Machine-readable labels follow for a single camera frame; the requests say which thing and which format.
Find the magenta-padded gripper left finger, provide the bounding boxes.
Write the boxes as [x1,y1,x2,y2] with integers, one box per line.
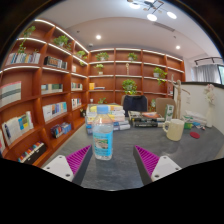
[42,144,94,186]

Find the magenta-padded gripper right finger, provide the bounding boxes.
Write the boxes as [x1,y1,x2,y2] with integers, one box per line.
[133,145,183,186]

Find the clear blue-capped water bottle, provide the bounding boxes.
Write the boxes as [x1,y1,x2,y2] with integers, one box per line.
[92,105,114,162]

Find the cream ribbed mug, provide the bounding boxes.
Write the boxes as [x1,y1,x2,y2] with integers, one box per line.
[162,118,185,142]

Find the stack of dark books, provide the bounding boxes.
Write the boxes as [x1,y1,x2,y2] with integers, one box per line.
[128,110,166,129]

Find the green and white carton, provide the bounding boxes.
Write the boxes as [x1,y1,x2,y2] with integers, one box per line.
[164,104,176,122]

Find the flat round red coaster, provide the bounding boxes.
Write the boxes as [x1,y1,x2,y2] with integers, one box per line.
[189,131,201,140]

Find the green box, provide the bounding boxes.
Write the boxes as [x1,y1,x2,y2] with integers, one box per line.
[183,121,194,131]

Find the stack of colourful books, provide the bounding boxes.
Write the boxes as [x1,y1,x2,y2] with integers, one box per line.
[84,103,132,135]

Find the chair with dark jacket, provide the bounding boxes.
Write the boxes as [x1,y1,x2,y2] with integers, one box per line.
[120,94,149,118]

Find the stack of white packs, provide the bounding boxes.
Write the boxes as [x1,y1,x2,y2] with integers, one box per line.
[183,109,208,127]

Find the wooden shelf unit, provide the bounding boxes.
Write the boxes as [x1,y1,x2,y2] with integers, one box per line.
[0,18,186,168]

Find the white partition with dark top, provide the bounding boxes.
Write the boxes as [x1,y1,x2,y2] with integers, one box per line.
[173,81,224,128]

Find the grey curtain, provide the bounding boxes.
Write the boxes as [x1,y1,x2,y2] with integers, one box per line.
[194,64,222,84]

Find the window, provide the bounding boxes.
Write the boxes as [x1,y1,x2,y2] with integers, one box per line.
[218,64,224,84]

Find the recessed ceiling spotlights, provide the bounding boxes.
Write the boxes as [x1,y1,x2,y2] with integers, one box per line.
[95,34,182,51]

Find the ceiling air vent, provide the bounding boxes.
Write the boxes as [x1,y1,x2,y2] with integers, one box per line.
[151,21,176,33]

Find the branched ceiling lamp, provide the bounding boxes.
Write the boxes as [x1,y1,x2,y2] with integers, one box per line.
[126,0,178,22]

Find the black ceiling track rail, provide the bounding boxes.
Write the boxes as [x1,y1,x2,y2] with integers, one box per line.
[194,56,224,66]

